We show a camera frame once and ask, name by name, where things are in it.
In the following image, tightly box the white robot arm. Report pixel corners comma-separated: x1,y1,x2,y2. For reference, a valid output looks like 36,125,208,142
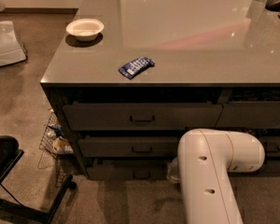
177,129,265,224

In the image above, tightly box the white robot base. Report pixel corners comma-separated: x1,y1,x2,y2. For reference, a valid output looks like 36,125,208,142
0,0,27,66

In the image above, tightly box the dark grey drawer cabinet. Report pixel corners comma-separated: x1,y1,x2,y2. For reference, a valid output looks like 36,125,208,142
41,0,280,178

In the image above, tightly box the blue snack packet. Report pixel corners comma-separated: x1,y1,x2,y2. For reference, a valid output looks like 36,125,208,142
119,57,155,79

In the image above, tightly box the white paper bowl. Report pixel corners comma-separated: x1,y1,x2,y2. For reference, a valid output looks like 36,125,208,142
66,19,105,42

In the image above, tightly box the wire basket with items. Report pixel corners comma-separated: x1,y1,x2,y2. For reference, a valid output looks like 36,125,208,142
37,110,72,188

